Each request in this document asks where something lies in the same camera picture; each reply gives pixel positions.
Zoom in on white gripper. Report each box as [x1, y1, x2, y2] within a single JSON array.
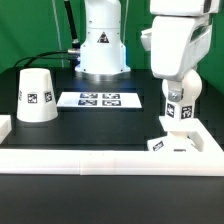
[[141, 16, 212, 102]]

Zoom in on white lamp bulb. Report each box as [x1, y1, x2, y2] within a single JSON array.
[[162, 69, 202, 121]]

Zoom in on white lamp base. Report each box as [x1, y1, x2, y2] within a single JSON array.
[[147, 116, 204, 152]]

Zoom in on white lamp shade cone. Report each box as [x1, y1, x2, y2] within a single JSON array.
[[17, 68, 58, 123]]

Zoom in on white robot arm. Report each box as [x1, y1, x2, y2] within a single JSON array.
[[76, 0, 221, 102]]

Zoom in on white marker tag sheet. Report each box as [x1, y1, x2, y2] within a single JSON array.
[[57, 92, 141, 109]]

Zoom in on white U-shaped fence frame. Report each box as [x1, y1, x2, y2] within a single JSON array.
[[0, 114, 224, 177]]

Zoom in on black cable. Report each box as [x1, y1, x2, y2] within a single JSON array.
[[13, 0, 83, 68]]

